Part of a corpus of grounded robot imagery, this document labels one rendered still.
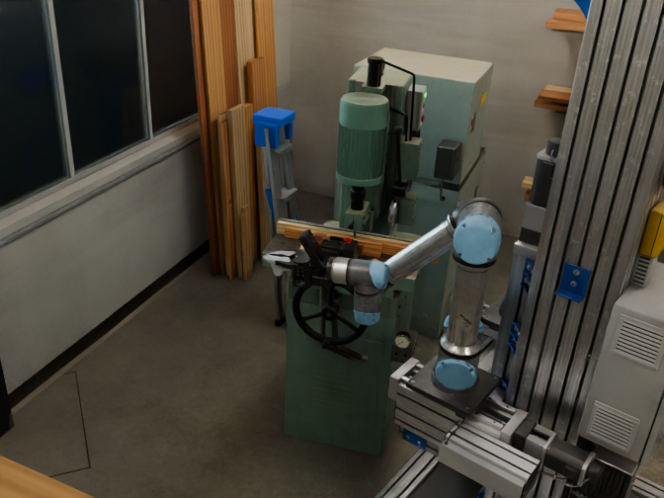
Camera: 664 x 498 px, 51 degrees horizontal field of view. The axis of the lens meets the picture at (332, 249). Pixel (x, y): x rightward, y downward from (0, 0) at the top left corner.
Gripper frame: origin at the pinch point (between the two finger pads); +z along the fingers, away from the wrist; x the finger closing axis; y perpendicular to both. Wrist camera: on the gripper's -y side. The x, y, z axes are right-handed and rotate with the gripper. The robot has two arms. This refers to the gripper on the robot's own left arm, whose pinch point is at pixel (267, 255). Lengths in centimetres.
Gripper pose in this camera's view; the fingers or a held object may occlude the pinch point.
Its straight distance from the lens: 204.1
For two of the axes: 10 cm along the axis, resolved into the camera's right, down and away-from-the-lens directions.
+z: -9.6, -1.1, 2.5
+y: 0.3, 8.8, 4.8
